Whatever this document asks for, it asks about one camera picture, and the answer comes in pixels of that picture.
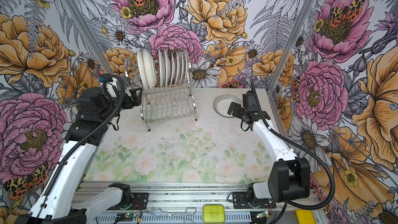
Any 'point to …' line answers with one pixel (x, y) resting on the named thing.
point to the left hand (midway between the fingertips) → (134, 95)
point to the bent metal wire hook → (160, 212)
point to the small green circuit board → (124, 216)
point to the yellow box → (305, 216)
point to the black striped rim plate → (222, 103)
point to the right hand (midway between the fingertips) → (236, 114)
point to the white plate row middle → (174, 67)
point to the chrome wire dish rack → (160, 103)
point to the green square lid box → (213, 214)
